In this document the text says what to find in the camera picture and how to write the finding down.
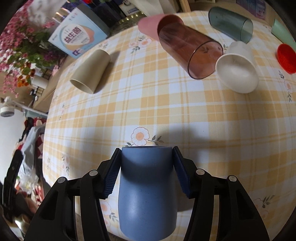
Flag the blue cup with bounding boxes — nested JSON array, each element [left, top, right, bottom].
[[118, 147, 177, 240]]

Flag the beige cup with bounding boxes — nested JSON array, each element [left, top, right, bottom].
[[70, 49, 111, 94]]

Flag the white cup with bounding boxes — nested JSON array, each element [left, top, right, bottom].
[[215, 41, 259, 94]]

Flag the transparent brown-pink cup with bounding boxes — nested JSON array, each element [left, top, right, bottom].
[[159, 23, 223, 79]]

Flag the red cup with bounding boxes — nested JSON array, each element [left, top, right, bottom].
[[276, 44, 296, 74]]

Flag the transparent dark teal cup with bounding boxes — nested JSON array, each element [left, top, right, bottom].
[[208, 7, 253, 44]]

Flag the mint green cup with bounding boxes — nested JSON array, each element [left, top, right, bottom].
[[271, 19, 295, 50]]

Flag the pink opaque cup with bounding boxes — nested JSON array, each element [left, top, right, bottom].
[[137, 14, 184, 41]]

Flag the low wooden cabinet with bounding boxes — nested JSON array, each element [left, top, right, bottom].
[[33, 56, 75, 113]]

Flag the white bottle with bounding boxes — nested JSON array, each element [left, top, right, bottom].
[[31, 75, 49, 89]]

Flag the yellow checked tablecloth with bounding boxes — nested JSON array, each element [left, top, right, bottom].
[[43, 21, 295, 238]]

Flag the pink blossom branches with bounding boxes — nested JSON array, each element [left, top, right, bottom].
[[1, 1, 66, 97]]

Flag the light blue probiotics box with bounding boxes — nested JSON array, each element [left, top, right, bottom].
[[48, 4, 110, 59]]

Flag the purple box on shelf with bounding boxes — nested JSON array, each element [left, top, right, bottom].
[[236, 0, 266, 20]]

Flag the green glass tray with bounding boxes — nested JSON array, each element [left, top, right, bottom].
[[111, 11, 146, 31]]

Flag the white faceted vase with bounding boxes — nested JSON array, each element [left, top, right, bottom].
[[129, 0, 180, 16]]

